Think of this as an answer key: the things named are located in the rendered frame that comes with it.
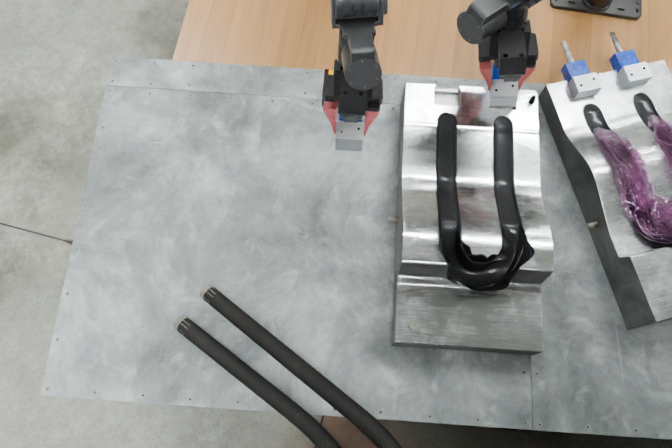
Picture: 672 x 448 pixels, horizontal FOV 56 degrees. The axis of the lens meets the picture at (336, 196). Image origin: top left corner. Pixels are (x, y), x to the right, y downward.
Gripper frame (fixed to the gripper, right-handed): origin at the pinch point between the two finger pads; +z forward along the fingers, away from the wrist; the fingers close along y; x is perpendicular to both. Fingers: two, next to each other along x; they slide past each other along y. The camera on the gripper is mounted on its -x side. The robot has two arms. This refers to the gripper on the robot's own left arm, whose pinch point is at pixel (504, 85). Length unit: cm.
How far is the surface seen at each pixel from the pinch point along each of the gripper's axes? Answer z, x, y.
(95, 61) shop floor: 47, 76, -136
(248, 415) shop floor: 100, -28, -68
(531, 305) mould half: 22.6, -34.0, 4.6
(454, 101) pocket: 5.6, 2.1, -9.1
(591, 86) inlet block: 6.7, 7.1, 17.7
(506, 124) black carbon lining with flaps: 7.0, -3.3, 0.8
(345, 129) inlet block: -2.4, -14.3, -28.4
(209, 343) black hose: 19, -47, -52
